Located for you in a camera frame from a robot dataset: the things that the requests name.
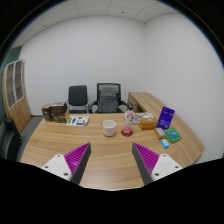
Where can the red round coaster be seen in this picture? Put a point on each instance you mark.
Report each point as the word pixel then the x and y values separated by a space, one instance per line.
pixel 126 134

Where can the round grey plate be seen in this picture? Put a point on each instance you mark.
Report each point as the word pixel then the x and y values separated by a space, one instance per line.
pixel 136 119

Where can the white ceramic mug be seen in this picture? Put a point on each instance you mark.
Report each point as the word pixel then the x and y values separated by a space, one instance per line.
pixel 109 128

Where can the green flat box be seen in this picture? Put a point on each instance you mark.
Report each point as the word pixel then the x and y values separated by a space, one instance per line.
pixel 172 135

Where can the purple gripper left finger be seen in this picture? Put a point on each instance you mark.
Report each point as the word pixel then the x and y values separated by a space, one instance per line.
pixel 77 160

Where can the clear water bottle pink label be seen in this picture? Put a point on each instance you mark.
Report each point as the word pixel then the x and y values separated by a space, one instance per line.
pixel 128 118

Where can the small blue box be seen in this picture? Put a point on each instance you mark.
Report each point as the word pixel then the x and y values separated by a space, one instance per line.
pixel 165 143

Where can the yellow-brown snack packet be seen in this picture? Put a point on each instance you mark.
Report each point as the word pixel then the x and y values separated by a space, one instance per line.
pixel 160 133

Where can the small brown box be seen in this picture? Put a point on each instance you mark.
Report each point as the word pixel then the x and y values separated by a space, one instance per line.
pixel 46 112

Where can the white green leaflet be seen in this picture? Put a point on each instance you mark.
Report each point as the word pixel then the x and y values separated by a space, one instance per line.
pixel 78 120

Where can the wooden cabinet glass doors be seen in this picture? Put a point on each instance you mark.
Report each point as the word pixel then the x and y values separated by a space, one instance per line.
pixel 14 94

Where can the purple standing card box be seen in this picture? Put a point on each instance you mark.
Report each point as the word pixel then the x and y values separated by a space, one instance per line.
pixel 165 118

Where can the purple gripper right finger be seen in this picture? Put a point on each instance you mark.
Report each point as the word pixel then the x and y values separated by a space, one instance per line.
pixel 146 160

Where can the black office chair left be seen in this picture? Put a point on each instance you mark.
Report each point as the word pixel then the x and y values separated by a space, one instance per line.
pixel 78 99

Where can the wooden side desk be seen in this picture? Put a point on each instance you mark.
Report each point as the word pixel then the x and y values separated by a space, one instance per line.
pixel 145 102

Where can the wooden tissue box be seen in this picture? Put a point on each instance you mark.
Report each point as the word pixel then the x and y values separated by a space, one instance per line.
pixel 148 123

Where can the black armchair at left edge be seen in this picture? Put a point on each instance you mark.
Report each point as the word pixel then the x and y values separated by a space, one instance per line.
pixel 10 140

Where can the dark brown box stack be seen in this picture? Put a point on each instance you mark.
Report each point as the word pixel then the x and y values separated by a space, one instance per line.
pixel 59 112

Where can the grey mesh office chair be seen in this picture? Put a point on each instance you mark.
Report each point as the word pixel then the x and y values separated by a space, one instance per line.
pixel 108 99

